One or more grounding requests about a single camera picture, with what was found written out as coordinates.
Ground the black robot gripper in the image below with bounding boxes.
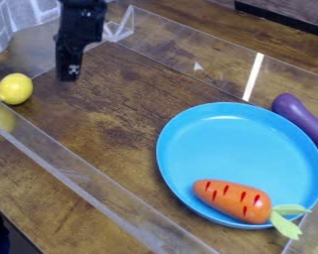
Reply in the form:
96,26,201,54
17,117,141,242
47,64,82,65
55,0,107,81

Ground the yellow toy lemon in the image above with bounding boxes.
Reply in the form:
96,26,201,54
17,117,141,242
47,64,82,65
0,73,35,105

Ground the blue plastic tray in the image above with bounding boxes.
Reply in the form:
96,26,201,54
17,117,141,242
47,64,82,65
157,102,318,229

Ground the white patterned curtain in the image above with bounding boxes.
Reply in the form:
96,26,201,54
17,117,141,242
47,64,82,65
0,0,60,54

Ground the purple toy eggplant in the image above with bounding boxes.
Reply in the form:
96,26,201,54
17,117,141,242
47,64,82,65
272,93,318,147

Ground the dark wooden furniture piece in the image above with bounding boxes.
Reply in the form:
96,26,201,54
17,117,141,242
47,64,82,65
236,0,318,36

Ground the orange toy carrot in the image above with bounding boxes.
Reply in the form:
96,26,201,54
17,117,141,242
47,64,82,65
193,179,311,240

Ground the clear acrylic left wall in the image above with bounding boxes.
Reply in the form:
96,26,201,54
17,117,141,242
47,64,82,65
0,16,106,97

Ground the clear acrylic wall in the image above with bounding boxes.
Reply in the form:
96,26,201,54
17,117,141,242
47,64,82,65
0,102,220,254
0,16,106,97
107,1,318,115

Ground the clear acrylic back wall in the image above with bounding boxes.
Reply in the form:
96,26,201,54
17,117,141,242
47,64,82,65
107,1,318,115

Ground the clear acrylic front wall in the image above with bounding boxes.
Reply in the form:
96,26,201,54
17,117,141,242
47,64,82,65
0,102,220,254

